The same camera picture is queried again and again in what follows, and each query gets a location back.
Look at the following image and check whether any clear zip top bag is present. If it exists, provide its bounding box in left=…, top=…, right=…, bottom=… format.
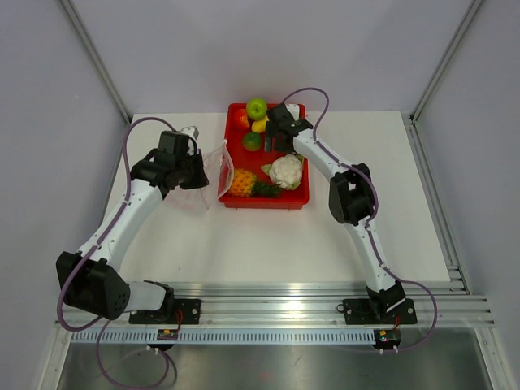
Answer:
left=166, top=140, right=235, bottom=215

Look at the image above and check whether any toy cauliflower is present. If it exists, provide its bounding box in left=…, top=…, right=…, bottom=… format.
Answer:
left=261, top=154, right=304, bottom=190

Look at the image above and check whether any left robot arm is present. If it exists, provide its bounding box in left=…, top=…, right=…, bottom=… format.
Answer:
left=56, top=127, right=209, bottom=323

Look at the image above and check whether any yellow toy mango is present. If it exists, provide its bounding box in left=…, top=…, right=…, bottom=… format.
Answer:
left=251, top=116, right=269, bottom=134

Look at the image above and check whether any green toy apple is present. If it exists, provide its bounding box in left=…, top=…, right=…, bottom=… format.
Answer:
left=245, top=97, right=268, bottom=121

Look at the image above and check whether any green toy lime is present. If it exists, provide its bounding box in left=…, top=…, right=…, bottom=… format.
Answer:
left=242, top=132, right=263, bottom=152

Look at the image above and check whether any red toy tomato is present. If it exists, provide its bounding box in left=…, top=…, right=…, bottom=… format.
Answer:
left=232, top=108, right=250, bottom=132

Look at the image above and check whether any red plastic tray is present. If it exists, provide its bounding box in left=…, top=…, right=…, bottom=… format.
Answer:
left=219, top=102, right=310, bottom=210

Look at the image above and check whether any toy pineapple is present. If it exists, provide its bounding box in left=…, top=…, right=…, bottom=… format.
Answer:
left=226, top=168, right=282, bottom=198

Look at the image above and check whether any left circuit board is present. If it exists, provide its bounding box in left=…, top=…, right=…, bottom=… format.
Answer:
left=157, top=329, right=179, bottom=341

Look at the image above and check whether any circuit board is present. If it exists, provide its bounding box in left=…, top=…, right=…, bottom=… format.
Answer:
left=157, top=329, right=179, bottom=341
left=373, top=328, right=401, bottom=353

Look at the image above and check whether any right circuit board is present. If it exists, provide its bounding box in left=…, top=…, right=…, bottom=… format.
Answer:
left=373, top=328, right=401, bottom=353

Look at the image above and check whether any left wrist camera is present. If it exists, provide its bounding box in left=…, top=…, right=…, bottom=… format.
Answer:
left=180, top=126, right=199, bottom=141

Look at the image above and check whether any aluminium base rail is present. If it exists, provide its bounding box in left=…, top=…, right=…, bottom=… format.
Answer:
left=56, top=279, right=496, bottom=332

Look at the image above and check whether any left aluminium frame post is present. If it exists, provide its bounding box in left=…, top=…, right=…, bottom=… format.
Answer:
left=58, top=0, right=132, bottom=125

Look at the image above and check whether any aluminium frame post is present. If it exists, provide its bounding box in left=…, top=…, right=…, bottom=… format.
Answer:
left=409, top=0, right=486, bottom=125
left=58, top=0, right=132, bottom=125

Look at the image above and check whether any white slotted cable duct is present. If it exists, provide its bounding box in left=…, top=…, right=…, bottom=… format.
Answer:
left=71, top=327, right=375, bottom=345

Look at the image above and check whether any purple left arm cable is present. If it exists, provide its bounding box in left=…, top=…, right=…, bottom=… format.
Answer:
left=58, top=116, right=178, bottom=386

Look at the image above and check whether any right side aluminium rail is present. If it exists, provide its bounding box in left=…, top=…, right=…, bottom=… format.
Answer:
left=401, top=112, right=472, bottom=295

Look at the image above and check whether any right aluminium frame post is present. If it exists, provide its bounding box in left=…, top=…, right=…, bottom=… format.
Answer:
left=409, top=0, right=486, bottom=125

